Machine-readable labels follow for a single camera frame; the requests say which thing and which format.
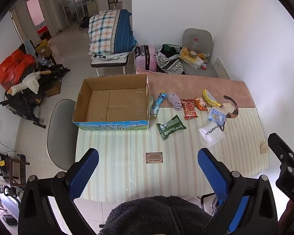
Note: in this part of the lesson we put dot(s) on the grey round-backed chair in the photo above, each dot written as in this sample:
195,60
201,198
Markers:
61,134

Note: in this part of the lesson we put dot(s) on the small brown cardboard box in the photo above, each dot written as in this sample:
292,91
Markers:
53,88

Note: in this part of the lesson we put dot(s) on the purple sock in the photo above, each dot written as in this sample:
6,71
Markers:
174,100

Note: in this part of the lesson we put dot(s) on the red snack packet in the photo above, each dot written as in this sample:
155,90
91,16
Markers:
189,109

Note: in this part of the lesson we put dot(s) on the plaid and blue quilt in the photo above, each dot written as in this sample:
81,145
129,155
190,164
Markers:
107,31

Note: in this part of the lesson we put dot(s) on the grey cushioned chair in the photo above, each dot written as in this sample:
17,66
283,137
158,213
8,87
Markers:
198,35

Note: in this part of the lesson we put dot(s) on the black folded stroller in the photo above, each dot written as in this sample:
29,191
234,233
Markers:
22,105

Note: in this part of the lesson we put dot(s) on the green snack packet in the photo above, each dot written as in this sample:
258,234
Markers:
171,127

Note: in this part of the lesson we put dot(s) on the clear plastic bottle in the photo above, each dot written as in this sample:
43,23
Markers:
194,45

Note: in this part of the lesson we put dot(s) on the light blue cloth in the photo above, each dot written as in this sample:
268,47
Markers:
29,46

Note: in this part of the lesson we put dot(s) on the red plastic bag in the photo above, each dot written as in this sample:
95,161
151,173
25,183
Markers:
12,68

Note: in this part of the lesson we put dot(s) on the white plastic packet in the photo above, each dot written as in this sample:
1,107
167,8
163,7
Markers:
210,133

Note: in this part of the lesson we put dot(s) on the orange snack packet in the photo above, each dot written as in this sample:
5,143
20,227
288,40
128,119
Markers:
200,104

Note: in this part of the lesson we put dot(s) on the striped pink printed blanket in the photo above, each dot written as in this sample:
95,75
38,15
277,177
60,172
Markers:
127,151

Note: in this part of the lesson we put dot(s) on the pink suitcase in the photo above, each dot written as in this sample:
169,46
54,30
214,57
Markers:
145,58

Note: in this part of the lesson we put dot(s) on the yellow-topped cardboard box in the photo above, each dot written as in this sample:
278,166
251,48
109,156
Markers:
44,47

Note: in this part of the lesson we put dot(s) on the blue and white packet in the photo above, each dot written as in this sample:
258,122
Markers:
216,116

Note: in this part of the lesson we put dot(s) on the small red and white box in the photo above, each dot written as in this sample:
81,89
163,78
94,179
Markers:
204,66

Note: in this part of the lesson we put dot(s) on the glass sliding door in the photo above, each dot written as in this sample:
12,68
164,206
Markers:
68,5

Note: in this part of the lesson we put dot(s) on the long blue snack packet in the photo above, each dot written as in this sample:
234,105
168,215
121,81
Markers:
158,102

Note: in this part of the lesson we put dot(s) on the yellow plastic bag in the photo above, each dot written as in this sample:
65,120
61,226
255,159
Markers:
184,53

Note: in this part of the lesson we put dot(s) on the white goose plush toy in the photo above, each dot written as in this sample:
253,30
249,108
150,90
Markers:
29,82

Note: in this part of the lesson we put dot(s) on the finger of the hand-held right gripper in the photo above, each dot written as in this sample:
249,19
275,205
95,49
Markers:
280,149

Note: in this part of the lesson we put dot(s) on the white wrapped package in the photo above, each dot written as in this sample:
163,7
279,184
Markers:
194,62

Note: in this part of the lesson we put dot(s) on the white flat panel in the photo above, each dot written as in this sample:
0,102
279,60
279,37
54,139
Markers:
223,69

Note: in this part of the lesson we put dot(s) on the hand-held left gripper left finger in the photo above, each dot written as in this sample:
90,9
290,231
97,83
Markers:
84,173

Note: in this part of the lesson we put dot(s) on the dark wooden chair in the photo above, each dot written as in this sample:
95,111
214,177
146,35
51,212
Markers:
14,169

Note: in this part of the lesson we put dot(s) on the green and black cloth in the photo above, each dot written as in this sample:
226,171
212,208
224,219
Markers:
170,49

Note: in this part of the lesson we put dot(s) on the yellow banana-shaped packet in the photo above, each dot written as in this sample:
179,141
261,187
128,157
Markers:
209,98

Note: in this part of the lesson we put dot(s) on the black and white patterned bag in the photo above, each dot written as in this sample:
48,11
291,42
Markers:
169,64

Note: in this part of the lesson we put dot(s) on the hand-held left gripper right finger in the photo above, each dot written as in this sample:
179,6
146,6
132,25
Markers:
213,173

